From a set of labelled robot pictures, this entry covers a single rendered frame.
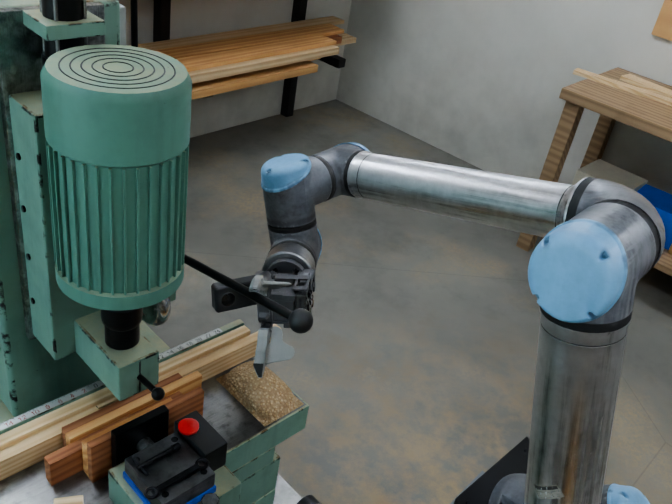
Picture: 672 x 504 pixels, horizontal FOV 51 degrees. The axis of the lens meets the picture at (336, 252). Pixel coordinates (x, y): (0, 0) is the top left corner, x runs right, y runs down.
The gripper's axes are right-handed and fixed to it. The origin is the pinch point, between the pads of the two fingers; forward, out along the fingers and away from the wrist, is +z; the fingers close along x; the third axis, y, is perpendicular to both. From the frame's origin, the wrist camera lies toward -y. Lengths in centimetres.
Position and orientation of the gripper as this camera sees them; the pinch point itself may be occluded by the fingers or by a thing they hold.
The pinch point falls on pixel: (252, 335)
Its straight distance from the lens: 106.4
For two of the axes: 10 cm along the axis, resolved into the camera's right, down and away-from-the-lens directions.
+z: -0.9, 4.0, -9.1
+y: 10.0, 0.3, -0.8
